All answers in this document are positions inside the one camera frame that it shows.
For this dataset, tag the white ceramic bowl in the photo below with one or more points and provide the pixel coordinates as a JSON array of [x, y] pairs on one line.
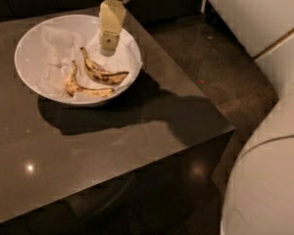
[[30, 51]]

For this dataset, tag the spotted banana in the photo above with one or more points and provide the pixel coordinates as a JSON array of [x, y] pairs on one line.
[[72, 86], [96, 73]]

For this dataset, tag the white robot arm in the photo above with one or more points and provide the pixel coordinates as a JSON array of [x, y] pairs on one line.
[[259, 197]]

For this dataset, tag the white paper liner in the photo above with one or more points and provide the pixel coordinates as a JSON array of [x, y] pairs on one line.
[[63, 47]]

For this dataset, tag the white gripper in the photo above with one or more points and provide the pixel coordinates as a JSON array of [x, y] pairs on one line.
[[111, 18]]

